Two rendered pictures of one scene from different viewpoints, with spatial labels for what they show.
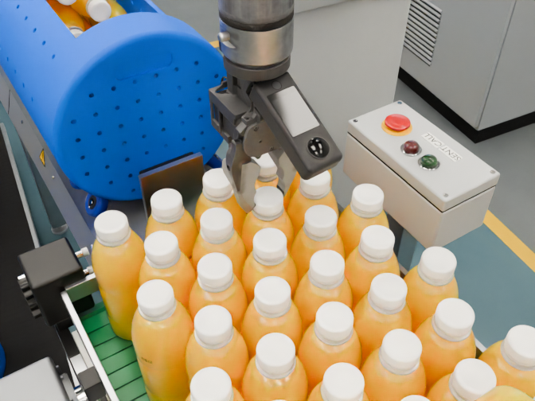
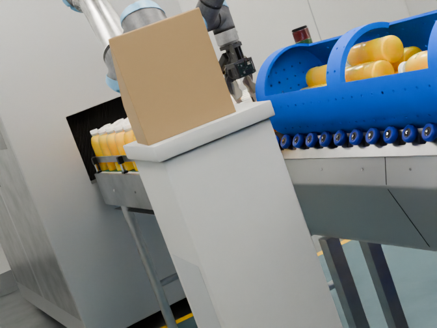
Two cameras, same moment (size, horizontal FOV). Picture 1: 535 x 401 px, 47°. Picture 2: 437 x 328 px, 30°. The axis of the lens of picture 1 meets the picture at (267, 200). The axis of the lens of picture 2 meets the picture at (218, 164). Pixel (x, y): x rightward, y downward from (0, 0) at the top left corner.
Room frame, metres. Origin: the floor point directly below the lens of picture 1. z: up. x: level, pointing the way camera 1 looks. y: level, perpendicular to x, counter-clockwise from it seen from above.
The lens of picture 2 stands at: (3.29, 0.24, 1.35)
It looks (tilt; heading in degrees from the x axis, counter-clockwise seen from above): 9 degrees down; 188
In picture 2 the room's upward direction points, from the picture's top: 20 degrees counter-clockwise
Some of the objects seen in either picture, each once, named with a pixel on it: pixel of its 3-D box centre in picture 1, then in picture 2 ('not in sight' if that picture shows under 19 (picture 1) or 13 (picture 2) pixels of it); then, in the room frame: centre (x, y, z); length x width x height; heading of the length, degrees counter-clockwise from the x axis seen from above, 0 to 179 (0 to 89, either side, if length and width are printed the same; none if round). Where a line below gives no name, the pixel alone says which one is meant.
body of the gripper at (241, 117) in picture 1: (254, 96); (236, 60); (0.57, 0.02, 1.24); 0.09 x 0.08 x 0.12; 32
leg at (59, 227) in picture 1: (37, 164); not in sight; (1.53, 0.76, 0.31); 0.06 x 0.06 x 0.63; 32
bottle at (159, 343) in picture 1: (166, 349); not in sight; (0.40, 0.12, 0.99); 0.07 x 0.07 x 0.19
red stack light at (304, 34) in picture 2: not in sight; (301, 34); (0.16, 0.25, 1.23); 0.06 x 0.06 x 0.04
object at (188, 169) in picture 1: (173, 192); not in sight; (0.68, 0.14, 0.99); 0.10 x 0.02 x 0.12; 122
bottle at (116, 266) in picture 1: (125, 278); not in sight; (0.51, 0.19, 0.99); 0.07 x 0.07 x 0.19
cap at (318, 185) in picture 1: (314, 181); not in sight; (0.59, -0.06, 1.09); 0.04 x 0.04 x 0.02
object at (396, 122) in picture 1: (397, 123); not in sight; (0.70, -0.18, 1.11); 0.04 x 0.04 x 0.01
